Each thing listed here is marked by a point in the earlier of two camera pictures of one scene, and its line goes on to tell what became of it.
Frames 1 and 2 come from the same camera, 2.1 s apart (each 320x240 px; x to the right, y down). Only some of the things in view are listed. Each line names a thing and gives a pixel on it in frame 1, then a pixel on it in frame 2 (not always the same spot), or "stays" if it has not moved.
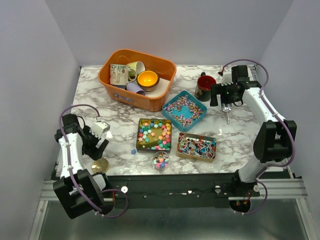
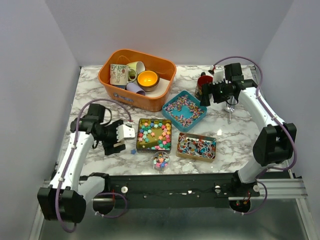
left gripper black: x=94 y=151 -> x=109 y=148
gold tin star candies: x=154 y=135 stays
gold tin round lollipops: x=196 y=147 stays
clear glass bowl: x=161 y=161 stays
